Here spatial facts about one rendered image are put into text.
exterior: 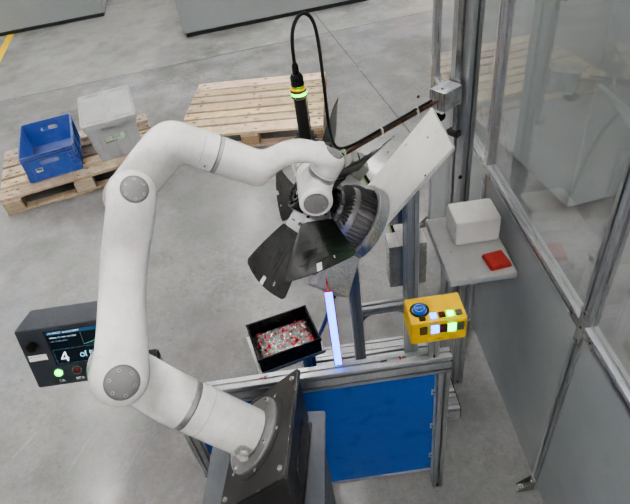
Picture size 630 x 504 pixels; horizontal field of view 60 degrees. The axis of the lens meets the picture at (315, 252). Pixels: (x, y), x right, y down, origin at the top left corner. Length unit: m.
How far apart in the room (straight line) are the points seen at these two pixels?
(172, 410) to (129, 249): 0.36
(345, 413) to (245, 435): 0.69
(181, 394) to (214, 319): 1.93
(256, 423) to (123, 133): 3.47
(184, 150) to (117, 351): 0.46
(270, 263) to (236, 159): 0.69
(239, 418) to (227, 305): 1.95
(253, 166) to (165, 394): 0.55
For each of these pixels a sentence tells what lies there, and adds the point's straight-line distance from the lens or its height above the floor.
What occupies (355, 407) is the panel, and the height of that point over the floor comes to 0.63.
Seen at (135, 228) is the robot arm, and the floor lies 1.59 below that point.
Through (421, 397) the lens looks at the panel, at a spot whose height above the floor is 0.64.
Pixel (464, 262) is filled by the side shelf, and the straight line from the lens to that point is 2.07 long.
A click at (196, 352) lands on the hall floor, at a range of 3.06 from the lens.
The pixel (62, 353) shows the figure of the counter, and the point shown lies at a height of 1.17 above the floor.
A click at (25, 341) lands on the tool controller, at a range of 1.66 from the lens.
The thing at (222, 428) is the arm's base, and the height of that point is 1.18.
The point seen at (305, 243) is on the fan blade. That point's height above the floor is 1.18.
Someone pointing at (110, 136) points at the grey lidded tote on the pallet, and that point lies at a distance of 4.55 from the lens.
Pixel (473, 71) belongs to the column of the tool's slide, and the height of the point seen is 1.41.
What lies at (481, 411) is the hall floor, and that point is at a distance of 2.70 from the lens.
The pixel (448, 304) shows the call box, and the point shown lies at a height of 1.07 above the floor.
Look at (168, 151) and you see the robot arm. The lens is 1.27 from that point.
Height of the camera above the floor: 2.27
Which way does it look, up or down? 41 degrees down
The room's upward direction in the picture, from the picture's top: 9 degrees counter-clockwise
